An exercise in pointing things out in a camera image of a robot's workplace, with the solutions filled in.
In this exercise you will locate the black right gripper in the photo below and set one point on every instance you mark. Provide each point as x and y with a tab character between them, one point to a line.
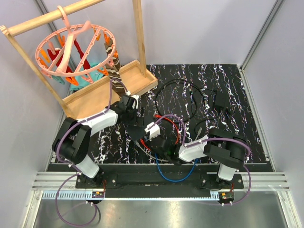
161	137

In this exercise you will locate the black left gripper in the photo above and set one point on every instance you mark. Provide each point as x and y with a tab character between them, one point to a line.
137	120

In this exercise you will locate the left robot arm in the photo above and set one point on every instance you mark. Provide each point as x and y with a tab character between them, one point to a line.
72	140

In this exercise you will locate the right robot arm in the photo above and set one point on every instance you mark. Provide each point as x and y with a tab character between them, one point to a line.
228	149

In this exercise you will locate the wooden drying rack stand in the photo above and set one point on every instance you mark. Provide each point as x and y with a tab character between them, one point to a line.
28	85

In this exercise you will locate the brown striped sock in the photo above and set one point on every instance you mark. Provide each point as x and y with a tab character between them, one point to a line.
114	71

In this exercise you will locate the black marble pattern mat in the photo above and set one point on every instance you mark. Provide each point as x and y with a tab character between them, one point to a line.
186	94

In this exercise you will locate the black power adapter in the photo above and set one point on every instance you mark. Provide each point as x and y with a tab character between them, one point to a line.
221	103

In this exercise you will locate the pink round clip hanger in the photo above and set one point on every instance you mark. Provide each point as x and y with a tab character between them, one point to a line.
63	55

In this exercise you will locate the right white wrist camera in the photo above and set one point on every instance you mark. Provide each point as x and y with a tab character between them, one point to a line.
152	130

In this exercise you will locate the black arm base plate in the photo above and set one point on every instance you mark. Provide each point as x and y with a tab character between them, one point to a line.
153	185

